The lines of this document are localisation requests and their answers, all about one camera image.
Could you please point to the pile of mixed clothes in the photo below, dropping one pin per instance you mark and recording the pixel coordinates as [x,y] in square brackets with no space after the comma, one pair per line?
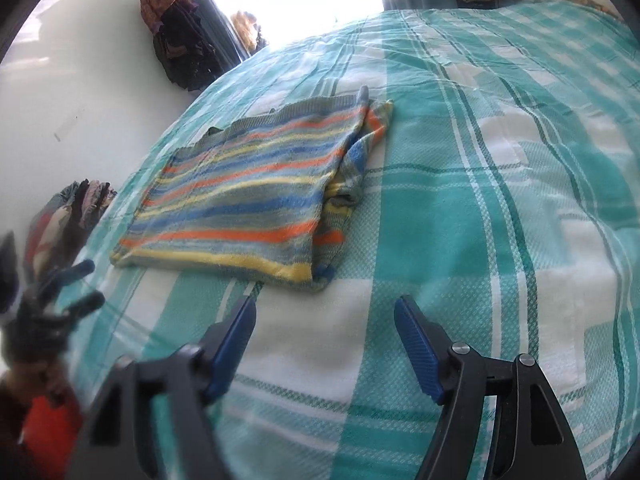
[65,220]

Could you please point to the orange cloth by window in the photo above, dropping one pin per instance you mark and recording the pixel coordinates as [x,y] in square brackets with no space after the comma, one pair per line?
[246,30]

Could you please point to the teal plaid bed sheet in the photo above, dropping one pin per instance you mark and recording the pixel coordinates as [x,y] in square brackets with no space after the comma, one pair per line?
[475,185]

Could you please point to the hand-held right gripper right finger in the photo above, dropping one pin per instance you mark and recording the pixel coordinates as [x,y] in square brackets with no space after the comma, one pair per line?
[420,345]

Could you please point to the person's left hand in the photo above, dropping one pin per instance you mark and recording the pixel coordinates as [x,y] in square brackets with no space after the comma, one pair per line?
[40,380]

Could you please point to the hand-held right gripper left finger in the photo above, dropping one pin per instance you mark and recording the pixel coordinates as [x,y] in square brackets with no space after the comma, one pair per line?
[232,345]

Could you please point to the person's orange garment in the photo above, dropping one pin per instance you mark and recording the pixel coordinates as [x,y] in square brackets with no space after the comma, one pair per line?
[45,435]

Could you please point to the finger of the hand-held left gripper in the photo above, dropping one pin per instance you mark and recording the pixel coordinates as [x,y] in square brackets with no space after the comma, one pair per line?
[85,304]
[72,274]

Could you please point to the dark hanging clothes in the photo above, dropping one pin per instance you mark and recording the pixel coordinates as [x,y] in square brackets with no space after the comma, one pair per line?
[175,40]

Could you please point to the striped knit sweater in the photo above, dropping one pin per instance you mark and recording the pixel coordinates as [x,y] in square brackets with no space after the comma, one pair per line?
[240,195]

